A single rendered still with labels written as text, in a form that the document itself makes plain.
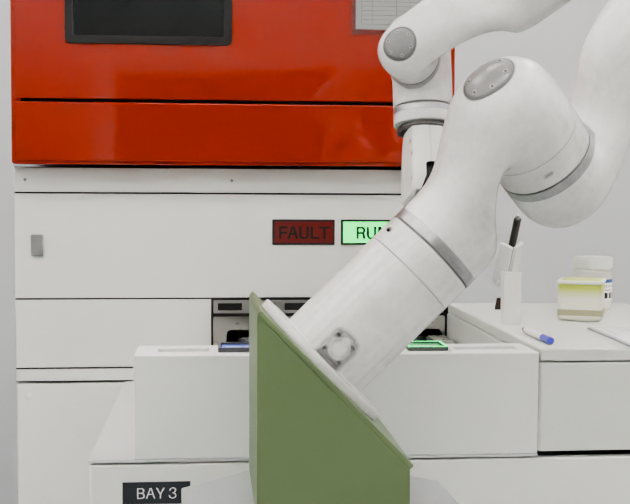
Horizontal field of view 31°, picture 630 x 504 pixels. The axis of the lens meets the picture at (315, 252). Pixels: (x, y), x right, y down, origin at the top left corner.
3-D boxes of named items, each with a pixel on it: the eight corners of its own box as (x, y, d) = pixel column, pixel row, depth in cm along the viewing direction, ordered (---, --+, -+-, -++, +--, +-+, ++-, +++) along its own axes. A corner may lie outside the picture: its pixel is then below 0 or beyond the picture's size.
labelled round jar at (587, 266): (567, 306, 213) (568, 255, 212) (604, 305, 213) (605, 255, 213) (579, 310, 206) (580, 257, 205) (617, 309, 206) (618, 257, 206)
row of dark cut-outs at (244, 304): (213, 313, 214) (213, 300, 214) (442, 312, 218) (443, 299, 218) (213, 313, 213) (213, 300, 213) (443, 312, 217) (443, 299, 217)
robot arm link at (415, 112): (388, 117, 165) (389, 137, 164) (398, 100, 156) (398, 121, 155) (445, 118, 165) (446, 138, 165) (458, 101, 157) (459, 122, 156)
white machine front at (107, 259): (18, 379, 214) (16, 166, 211) (445, 375, 221) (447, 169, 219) (15, 382, 211) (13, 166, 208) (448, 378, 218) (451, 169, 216)
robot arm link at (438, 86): (443, 95, 154) (458, 113, 163) (440, 3, 156) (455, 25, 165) (384, 102, 157) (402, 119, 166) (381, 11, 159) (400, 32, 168)
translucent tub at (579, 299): (560, 315, 196) (561, 276, 196) (605, 317, 194) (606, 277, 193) (555, 320, 189) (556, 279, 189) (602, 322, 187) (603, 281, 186)
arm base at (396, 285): (380, 431, 124) (500, 313, 125) (259, 307, 124) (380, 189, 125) (368, 410, 143) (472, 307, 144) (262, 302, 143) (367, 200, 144)
